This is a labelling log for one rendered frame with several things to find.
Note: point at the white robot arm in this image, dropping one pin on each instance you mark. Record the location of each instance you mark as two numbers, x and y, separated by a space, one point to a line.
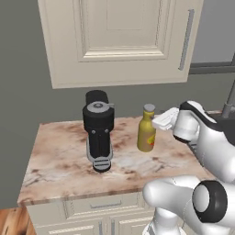
214 159

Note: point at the cream base cupboard door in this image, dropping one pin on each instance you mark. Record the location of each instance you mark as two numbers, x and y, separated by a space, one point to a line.
69 227
131 225

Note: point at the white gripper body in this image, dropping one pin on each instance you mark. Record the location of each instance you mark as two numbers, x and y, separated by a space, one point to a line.
165 120

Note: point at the grey sink tap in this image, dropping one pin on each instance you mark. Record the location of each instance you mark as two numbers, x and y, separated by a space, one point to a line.
229 104

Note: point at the cream wall cupboard door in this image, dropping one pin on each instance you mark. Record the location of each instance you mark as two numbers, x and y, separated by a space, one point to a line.
122 39

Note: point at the cream drawer front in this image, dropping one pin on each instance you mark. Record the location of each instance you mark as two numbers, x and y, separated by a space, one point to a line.
104 205

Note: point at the yellow drink bottle grey cap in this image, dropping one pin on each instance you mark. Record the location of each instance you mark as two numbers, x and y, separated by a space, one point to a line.
147 134

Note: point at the black coffee machine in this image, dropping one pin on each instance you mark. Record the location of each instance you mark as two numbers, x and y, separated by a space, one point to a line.
98 128

